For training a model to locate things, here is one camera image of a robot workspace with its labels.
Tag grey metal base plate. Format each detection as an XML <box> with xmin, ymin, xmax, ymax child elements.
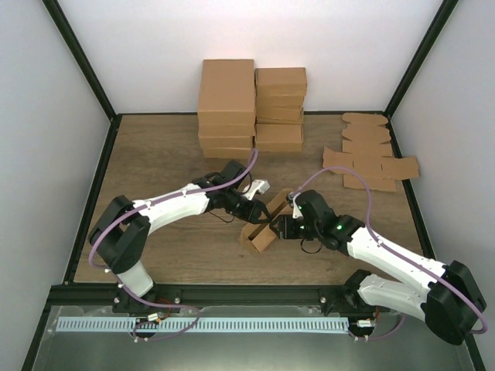
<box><xmin>34</xmin><ymin>307</ymin><xmax>485</xmax><ymax>370</ymax></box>

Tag bottom small folded box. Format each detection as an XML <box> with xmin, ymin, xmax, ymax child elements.
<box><xmin>254</xmin><ymin>124</ymin><xmax>303</xmax><ymax>152</ymax></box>

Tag purple cable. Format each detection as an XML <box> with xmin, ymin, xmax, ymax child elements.
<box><xmin>87</xmin><ymin>147</ymin><xmax>259</xmax><ymax>344</ymax></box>
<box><xmin>292</xmin><ymin>165</ymin><xmax>489</xmax><ymax>343</ymax></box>

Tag bottom large folded box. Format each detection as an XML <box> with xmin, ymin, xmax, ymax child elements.
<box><xmin>202</xmin><ymin>148</ymin><xmax>252</xmax><ymax>159</ymax></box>

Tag light blue slotted cable duct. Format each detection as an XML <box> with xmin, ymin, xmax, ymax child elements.
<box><xmin>55</xmin><ymin>317</ymin><xmax>349</xmax><ymax>334</ymax></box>

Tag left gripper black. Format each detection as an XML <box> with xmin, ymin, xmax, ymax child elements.
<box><xmin>224</xmin><ymin>189</ymin><xmax>271</xmax><ymax>224</ymax></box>

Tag top small folded cardboard box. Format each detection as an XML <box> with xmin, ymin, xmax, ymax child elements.
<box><xmin>255</xmin><ymin>67</ymin><xmax>308</xmax><ymax>96</ymax></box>

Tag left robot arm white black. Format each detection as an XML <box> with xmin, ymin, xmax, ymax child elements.
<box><xmin>87</xmin><ymin>160</ymin><xmax>271</xmax><ymax>312</ymax></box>

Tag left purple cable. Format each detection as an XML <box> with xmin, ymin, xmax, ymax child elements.
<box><xmin>87</xmin><ymin>147</ymin><xmax>259</xmax><ymax>344</ymax></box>

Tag top large folded cardboard box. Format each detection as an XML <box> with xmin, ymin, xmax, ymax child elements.
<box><xmin>197</xmin><ymin>59</ymin><xmax>255</xmax><ymax>125</ymax></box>

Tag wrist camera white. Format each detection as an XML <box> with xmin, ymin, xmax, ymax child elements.
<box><xmin>241</xmin><ymin>179</ymin><xmax>270</xmax><ymax>200</ymax></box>
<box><xmin>286</xmin><ymin>191</ymin><xmax>303</xmax><ymax>220</ymax></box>

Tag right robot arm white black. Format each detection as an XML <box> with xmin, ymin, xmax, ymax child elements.
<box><xmin>270</xmin><ymin>190</ymin><xmax>486</xmax><ymax>345</ymax></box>

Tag stack of flat cardboard blanks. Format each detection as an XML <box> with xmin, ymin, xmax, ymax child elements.
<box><xmin>323</xmin><ymin>113</ymin><xmax>419</xmax><ymax>192</ymax></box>

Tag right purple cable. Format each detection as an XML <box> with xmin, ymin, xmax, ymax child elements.
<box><xmin>292</xmin><ymin>165</ymin><xmax>489</xmax><ymax>343</ymax></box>

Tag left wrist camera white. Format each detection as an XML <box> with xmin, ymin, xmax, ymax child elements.
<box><xmin>241</xmin><ymin>179</ymin><xmax>270</xmax><ymax>200</ymax></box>

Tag black aluminium frame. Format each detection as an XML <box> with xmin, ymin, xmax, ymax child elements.
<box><xmin>22</xmin><ymin>1</ymin><xmax>457</xmax><ymax>371</ymax></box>

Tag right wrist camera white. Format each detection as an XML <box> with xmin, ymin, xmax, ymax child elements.
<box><xmin>286</xmin><ymin>191</ymin><xmax>303</xmax><ymax>220</ymax></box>

